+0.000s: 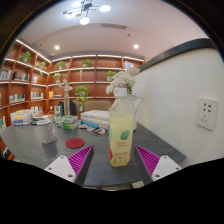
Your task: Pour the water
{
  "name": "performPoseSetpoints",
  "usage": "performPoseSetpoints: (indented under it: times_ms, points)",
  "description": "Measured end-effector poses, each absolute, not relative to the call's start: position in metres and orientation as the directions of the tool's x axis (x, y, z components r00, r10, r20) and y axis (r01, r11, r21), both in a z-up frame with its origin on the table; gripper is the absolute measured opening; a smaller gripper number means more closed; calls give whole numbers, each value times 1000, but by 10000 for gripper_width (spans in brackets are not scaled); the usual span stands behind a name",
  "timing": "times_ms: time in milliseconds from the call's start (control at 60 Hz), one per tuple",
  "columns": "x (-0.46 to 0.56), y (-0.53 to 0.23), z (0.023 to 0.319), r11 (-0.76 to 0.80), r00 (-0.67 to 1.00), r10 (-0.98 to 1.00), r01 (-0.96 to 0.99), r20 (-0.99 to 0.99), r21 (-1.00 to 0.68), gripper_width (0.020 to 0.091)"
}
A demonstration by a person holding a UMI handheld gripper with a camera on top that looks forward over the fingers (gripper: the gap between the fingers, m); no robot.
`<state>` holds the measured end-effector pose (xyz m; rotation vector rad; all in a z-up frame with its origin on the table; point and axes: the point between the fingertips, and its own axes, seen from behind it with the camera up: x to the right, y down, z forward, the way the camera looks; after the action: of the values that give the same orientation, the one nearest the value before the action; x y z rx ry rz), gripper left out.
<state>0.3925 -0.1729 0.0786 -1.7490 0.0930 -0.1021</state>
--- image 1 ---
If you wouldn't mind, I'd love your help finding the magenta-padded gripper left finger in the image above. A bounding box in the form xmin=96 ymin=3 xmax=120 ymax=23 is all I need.
xmin=43 ymin=144 xmax=95 ymax=187

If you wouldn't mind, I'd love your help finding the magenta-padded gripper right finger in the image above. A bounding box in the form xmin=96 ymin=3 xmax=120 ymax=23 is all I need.
xmin=133 ymin=144 xmax=183 ymax=186

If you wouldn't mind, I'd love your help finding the clear bottle of yellow drink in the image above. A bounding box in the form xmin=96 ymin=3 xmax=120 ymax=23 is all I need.
xmin=108 ymin=87 xmax=135 ymax=168

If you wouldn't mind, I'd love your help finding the flat round red coaster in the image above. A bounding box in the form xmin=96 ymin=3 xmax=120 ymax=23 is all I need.
xmin=65 ymin=137 xmax=86 ymax=150

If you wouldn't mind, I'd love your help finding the white patterned mug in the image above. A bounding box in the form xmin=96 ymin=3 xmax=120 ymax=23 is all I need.
xmin=36 ymin=118 xmax=56 ymax=145

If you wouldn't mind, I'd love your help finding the green and white box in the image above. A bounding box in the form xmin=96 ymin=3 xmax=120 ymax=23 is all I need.
xmin=61 ymin=115 xmax=81 ymax=131

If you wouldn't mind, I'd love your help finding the small blue orange packet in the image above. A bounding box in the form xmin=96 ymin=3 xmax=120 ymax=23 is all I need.
xmin=94 ymin=127 xmax=107 ymax=136

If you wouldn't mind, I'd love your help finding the tall white green carton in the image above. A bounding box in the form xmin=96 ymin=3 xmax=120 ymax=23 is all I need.
xmin=54 ymin=105 xmax=63 ymax=126

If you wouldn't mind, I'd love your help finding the stack of dark books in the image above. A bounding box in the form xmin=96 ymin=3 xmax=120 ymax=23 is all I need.
xmin=30 ymin=114 xmax=56 ymax=126

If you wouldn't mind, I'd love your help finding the stack of white books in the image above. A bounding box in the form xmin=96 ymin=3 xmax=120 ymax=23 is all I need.
xmin=79 ymin=109 xmax=111 ymax=131

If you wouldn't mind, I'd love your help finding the dark chair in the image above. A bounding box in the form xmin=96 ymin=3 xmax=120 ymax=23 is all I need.
xmin=58 ymin=100 xmax=77 ymax=117

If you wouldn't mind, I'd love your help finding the stack of colourful books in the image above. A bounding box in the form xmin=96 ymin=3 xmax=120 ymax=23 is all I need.
xmin=10 ymin=109 xmax=33 ymax=127

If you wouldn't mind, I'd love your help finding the beige chair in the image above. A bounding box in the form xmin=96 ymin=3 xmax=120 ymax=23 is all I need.
xmin=83 ymin=99 xmax=113 ymax=113

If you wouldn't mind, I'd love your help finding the wooden artist mannequin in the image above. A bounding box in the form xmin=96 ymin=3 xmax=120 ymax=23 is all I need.
xmin=57 ymin=78 xmax=74 ymax=117

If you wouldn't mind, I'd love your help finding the wooden shelf unit with books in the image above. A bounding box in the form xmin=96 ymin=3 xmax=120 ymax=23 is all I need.
xmin=0 ymin=38 xmax=146 ymax=134

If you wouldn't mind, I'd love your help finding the white and pink flower bouquet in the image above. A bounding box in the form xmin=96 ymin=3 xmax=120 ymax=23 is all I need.
xmin=105 ymin=66 xmax=141 ymax=96

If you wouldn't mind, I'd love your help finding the ceiling air vent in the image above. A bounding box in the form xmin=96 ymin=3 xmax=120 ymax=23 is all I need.
xmin=101 ymin=23 xmax=128 ymax=30

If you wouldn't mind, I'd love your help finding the branched ceiling lamp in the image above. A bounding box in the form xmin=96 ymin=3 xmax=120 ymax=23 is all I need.
xmin=62 ymin=0 xmax=112 ymax=26

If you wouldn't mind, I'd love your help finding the white wall socket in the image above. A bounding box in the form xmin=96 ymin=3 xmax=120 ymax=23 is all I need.
xmin=195 ymin=96 xmax=218 ymax=131

